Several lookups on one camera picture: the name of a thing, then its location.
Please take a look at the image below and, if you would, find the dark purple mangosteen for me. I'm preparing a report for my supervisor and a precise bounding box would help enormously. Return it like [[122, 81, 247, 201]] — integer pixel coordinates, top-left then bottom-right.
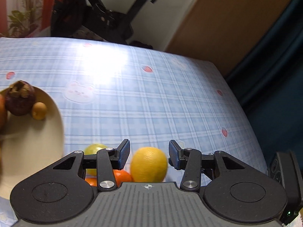
[[5, 80, 36, 116]]

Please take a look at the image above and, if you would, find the yellow-green round fruit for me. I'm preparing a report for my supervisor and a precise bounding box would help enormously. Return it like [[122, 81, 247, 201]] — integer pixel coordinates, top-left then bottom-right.
[[84, 144, 107, 176]]

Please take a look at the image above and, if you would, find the cream oval plate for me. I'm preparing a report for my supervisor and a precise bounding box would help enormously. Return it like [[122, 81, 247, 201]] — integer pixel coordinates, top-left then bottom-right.
[[1, 87, 64, 199]]

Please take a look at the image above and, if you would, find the small brown longan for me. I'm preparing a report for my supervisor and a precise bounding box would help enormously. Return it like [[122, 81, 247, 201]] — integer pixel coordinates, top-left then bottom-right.
[[31, 102, 47, 120]]

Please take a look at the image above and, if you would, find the yellow lemon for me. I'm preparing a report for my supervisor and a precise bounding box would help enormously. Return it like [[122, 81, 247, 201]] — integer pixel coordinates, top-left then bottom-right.
[[130, 147, 168, 183]]

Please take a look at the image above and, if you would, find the red apple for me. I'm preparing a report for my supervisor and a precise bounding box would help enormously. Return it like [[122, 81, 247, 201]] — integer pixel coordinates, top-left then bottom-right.
[[0, 95, 8, 130]]

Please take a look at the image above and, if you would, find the wooden door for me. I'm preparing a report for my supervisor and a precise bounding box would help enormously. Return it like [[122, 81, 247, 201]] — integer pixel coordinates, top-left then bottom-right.
[[166, 0, 290, 75]]

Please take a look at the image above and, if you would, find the black exercise bike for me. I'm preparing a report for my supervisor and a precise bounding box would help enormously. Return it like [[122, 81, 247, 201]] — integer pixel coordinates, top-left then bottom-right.
[[50, 0, 190, 49]]

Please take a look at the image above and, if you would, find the orange tangerine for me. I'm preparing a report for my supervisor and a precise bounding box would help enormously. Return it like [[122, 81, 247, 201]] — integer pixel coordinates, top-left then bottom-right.
[[85, 177, 97, 187], [113, 170, 133, 187]]

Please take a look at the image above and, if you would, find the blue plaid tablecloth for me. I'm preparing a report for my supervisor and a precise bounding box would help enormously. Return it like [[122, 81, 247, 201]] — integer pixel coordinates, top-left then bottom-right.
[[0, 37, 268, 227]]

